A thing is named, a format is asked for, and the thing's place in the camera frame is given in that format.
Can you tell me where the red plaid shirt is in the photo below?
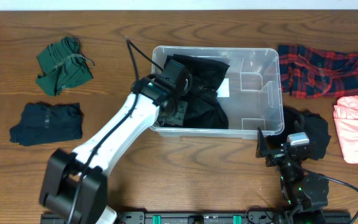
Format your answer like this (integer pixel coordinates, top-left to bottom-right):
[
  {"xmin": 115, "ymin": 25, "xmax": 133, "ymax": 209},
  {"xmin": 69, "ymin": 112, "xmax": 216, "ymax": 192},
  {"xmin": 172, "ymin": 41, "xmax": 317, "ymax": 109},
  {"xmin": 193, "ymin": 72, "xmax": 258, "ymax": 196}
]
[{"xmin": 278, "ymin": 45, "xmax": 358, "ymax": 99}]

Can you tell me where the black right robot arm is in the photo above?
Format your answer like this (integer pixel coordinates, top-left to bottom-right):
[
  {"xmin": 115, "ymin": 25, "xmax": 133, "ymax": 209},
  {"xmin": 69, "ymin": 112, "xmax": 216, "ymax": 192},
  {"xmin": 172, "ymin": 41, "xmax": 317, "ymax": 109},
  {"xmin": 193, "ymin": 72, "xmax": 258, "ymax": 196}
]
[{"xmin": 258, "ymin": 143, "xmax": 329, "ymax": 224}]

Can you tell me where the black garment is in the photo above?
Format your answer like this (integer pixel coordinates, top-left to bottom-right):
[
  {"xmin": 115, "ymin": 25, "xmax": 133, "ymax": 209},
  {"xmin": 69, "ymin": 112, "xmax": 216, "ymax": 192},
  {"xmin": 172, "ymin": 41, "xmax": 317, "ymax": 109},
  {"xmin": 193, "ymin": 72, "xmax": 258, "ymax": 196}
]
[
  {"xmin": 266, "ymin": 106, "xmax": 331, "ymax": 161},
  {"xmin": 166, "ymin": 54, "xmax": 229, "ymax": 129}
]

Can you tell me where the navy garment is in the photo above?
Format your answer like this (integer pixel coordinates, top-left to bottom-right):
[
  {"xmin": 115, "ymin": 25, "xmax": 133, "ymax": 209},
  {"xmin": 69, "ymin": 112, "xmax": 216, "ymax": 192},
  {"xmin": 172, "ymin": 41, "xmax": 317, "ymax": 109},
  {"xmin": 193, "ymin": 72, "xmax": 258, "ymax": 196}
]
[{"xmin": 9, "ymin": 103, "xmax": 83, "ymax": 146}]

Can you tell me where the pink folded garment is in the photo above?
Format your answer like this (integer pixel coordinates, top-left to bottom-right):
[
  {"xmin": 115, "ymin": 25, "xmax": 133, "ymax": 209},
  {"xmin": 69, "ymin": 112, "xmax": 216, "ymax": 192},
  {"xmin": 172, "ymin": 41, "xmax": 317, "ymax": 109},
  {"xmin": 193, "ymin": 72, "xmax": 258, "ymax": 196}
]
[{"xmin": 333, "ymin": 96, "xmax": 358, "ymax": 164}]

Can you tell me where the white label in bin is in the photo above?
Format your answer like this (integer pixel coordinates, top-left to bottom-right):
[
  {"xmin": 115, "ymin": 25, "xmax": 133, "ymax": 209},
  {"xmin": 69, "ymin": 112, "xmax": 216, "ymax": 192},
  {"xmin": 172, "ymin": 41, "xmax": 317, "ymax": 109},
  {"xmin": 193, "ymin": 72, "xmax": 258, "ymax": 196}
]
[{"xmin": 217, "ymin": 78, "xmax": 230, "ymax": 98}]

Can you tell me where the clear plastic storage bin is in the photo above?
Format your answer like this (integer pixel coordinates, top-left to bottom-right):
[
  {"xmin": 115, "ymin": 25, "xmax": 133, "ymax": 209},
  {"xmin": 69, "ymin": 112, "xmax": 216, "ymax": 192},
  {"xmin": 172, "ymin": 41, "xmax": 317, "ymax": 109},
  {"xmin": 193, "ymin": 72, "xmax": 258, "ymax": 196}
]
[{"xmin": 151, "ymin": 45, "xmax": 285, "ymax": 139}]

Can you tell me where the dark green folded garment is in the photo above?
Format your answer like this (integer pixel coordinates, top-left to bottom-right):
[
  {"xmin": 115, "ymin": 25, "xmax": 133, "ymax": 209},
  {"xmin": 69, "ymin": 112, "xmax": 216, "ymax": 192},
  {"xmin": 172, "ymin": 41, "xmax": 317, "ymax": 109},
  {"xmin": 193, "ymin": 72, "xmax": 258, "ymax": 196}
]
[{"xmin": 35, "ymin": 37, "xmax": 93, "ymax": 96}]

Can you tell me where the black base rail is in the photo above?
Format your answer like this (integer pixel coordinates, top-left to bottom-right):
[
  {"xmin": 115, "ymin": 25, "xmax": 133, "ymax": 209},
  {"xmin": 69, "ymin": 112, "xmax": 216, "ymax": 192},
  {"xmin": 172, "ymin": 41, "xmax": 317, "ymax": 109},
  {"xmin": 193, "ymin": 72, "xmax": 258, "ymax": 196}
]
[{"xmin": 40, "ymin": 210, "xmax": 352, "ymax": 224}]

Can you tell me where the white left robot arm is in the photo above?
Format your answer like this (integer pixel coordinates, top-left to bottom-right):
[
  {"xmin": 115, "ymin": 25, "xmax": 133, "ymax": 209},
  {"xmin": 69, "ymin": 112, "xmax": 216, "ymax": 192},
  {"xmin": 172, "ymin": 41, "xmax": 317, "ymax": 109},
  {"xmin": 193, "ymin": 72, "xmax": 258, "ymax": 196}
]
[{"xmin": 39, "ymin": 74, "xmax": 187, "ymax": 223}]

